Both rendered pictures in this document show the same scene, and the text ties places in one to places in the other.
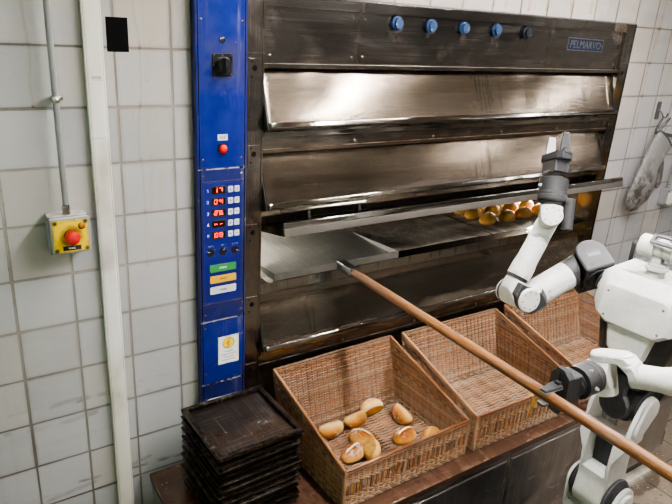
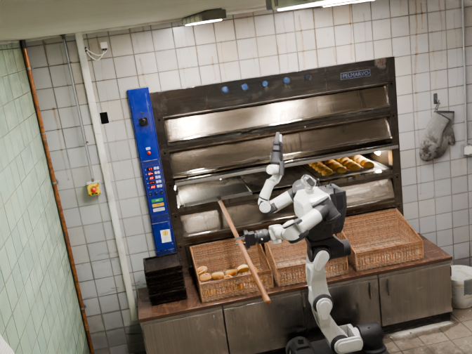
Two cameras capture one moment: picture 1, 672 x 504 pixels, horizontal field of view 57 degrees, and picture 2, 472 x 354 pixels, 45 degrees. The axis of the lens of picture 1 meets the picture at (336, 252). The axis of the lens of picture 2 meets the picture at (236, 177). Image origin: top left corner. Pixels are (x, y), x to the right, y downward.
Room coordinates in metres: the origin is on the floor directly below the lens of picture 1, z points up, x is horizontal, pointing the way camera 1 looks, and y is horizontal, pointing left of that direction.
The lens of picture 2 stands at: (-1.69, -2.13, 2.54)
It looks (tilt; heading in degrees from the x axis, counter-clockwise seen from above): 15 degrees down; 27
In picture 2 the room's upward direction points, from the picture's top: 8 degrees counter-clockwise
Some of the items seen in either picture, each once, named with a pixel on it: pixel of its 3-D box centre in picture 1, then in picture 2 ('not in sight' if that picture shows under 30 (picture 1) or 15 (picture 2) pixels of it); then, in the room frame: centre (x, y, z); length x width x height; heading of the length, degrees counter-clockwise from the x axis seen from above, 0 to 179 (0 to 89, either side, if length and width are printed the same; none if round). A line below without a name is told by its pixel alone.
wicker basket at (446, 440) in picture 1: (369, 411); (230, 266); (1.91, -0.16, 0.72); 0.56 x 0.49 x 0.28; 126
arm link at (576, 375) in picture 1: (572, 385); (253, 238); (1.40, -0.64, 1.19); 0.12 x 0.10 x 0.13; 125
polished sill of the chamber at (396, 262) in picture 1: (448, 249); (287, 189); (2.47, -0.47, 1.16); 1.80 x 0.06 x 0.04; 125
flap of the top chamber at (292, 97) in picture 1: (472, 95); (279, 112); (2.45, -0.49, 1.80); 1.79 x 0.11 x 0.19; 125
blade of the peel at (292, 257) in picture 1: (315, 249); (215, 192); (2.27, 0.08, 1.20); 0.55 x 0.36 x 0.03; 124
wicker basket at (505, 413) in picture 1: (485, 371); (303, 252); (2.24, -0.65, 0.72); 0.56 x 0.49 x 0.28; 123
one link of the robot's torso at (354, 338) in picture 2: not in sight; (344, 338); (1.78, -1.05, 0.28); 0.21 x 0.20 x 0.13; 125
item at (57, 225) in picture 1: (68, 232); (94, 188); (1.57, 0.72, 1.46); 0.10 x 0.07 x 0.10; 125
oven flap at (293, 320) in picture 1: (448, 281); (290, 206); (2.45, -0.49, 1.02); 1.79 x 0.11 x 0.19; 125
